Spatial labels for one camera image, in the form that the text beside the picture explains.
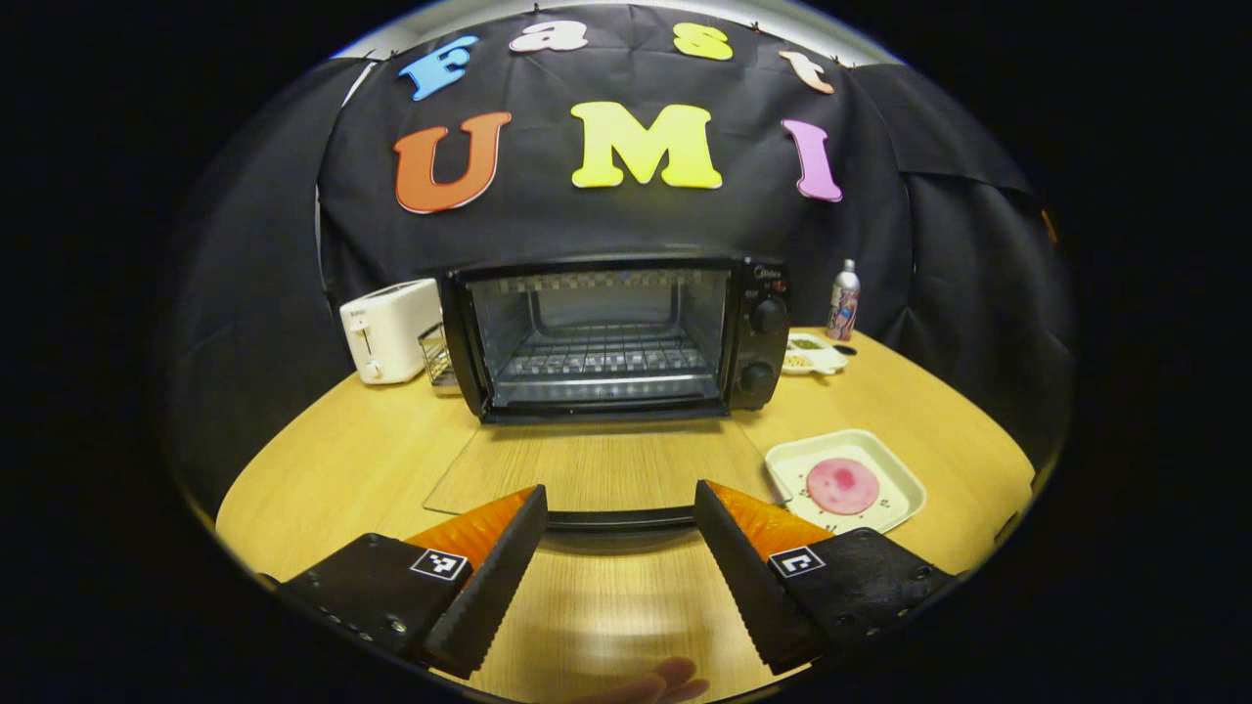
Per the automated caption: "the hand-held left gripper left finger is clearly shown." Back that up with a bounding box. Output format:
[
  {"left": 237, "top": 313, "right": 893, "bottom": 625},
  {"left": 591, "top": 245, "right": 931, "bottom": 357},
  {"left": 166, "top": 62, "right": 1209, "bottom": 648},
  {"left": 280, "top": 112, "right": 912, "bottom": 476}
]
[{"left": 279, "top": 484, "right": 550, "bottom": 681}]

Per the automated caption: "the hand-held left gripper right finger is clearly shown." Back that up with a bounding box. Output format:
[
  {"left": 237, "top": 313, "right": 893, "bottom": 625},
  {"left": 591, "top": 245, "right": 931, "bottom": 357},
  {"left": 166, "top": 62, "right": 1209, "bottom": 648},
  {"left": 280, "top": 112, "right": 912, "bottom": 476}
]
[{"left": 692, "top": 479, "right": 961, "bottom": 677}]

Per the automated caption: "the pink ham slice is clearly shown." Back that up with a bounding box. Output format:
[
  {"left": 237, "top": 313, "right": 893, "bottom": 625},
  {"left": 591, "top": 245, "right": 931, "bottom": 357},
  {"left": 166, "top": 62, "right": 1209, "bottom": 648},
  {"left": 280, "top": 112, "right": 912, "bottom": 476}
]
[{"left": 805, "top": 458, "right": 881, "bottom": 517}]

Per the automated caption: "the white square plate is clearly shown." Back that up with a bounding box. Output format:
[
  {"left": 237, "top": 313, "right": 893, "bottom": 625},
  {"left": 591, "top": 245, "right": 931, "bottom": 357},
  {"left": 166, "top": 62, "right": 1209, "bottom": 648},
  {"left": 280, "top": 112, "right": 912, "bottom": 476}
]
[{"left": 764, "top": 429, "right": 928, "bottom": 537}]

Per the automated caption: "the black electric oven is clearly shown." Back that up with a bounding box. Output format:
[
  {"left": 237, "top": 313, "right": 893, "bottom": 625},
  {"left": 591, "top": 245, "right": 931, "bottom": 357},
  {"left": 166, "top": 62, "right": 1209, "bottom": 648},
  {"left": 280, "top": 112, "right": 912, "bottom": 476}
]
[{"left": 423, "top": 256, "right": 792, "bottom": 535}]

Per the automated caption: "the white divided seasoning dish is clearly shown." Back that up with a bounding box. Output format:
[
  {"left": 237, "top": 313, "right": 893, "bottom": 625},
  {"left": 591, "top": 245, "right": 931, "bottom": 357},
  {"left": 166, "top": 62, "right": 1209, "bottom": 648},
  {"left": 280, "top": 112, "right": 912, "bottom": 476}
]
[{"left": 782, "top": 332, "right": 850, "bottom": 377}]

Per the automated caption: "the white toaster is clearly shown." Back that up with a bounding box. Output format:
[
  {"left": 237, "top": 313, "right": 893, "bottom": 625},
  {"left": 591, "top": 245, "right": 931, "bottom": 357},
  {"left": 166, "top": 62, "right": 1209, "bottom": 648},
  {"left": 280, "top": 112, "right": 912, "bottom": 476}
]
[{"left": 339, "top": 279, "right": 444, "bottom": 386}]

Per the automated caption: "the silver spray bottle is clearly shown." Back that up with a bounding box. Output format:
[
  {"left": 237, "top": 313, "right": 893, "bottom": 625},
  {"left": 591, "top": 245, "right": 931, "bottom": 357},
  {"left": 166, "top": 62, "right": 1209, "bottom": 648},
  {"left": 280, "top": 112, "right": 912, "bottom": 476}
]
[{"left": 827, "top": 259, "right": 862, "bottom": 342}]

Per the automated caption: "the black backdrop cloth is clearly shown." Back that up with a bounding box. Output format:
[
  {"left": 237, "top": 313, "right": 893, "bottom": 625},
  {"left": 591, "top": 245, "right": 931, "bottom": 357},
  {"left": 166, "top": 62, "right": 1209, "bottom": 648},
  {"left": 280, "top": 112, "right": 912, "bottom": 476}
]
[{"left": 166, "top": 5, "right": 1077, "bottom": 490}]

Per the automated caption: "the metal wire basket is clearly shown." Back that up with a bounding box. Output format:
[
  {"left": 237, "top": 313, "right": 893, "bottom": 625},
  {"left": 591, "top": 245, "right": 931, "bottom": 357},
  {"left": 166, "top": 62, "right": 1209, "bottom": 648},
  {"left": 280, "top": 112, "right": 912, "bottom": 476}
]
[{"left": 419, "top": 324, "right": 464, "bottom": 395}]

